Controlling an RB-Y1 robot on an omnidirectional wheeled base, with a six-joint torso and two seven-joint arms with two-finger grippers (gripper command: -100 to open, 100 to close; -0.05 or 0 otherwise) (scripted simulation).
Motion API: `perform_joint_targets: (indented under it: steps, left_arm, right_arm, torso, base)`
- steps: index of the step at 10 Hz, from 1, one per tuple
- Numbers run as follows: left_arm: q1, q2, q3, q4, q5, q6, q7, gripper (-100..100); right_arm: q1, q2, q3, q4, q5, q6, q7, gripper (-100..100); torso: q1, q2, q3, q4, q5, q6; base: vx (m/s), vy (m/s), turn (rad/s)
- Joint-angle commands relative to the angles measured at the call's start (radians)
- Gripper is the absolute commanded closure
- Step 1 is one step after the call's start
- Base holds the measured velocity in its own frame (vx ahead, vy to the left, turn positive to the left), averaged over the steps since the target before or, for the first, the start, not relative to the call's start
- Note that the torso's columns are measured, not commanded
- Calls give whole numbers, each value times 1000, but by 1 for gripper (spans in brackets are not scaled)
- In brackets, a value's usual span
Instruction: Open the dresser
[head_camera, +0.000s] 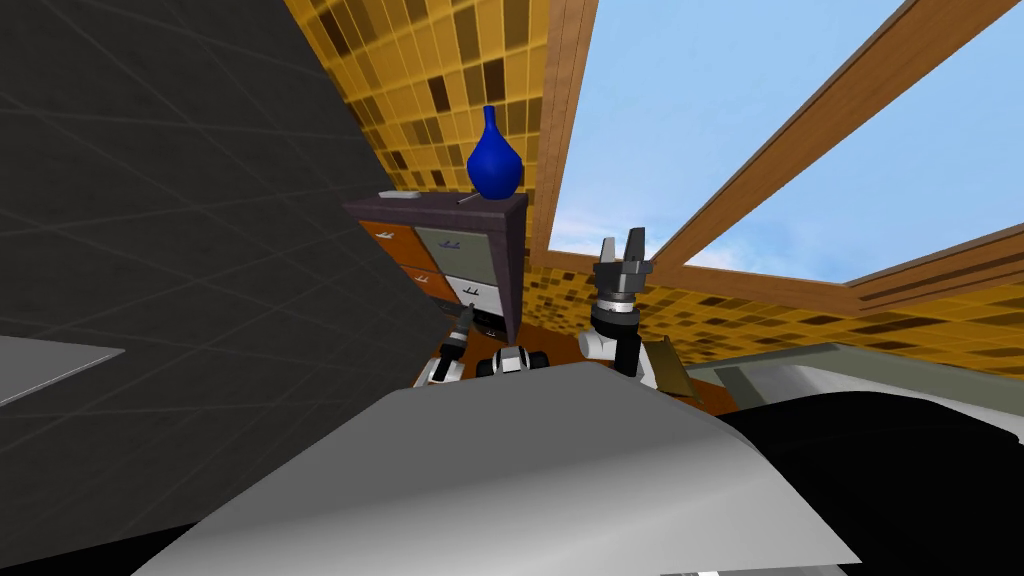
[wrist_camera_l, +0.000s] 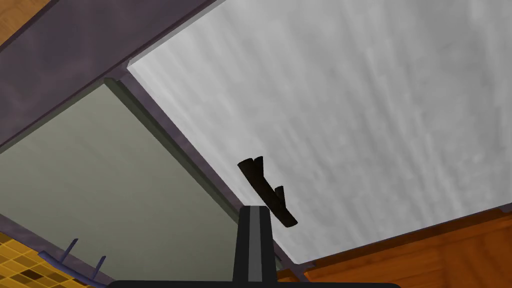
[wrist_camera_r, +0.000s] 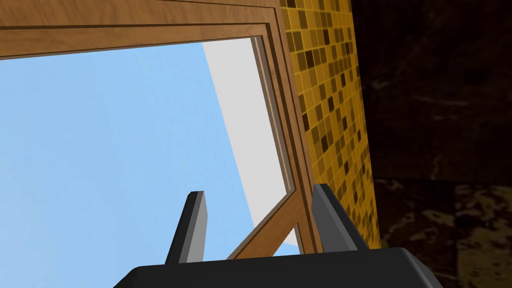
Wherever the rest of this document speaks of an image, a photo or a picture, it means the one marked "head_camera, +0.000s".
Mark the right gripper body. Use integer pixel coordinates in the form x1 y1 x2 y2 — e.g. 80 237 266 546
591 257 654 302

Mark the olive flat board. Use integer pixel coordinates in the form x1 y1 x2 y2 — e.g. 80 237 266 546
639 335 699 400

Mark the wooden framed window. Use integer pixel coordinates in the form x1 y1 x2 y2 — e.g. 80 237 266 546
530 0 1024 318

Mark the dark purple drawer cabinet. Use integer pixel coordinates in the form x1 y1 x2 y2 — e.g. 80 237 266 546
343 190 531 346

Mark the blue vase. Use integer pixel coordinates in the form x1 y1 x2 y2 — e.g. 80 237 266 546
466 104 525 201

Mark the grey green long block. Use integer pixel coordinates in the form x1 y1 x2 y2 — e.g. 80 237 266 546
684 341 1024 440

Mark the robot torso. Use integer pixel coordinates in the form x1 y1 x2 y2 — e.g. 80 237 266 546
131 345 864 576

